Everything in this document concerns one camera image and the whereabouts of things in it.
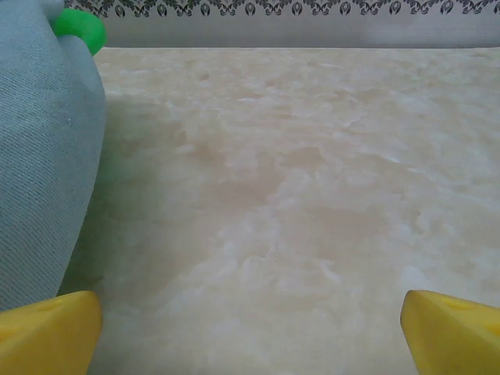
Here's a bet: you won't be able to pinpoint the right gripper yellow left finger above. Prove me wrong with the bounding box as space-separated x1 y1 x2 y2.
0 289 103 375

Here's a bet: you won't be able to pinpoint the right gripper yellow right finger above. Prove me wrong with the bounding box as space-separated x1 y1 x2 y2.
398 288 500 375

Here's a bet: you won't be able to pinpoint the light blue trousers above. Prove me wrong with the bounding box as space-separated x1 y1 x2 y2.
0 0 107 313

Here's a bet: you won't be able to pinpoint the green plastic basket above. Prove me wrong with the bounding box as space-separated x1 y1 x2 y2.
53 9 107 56

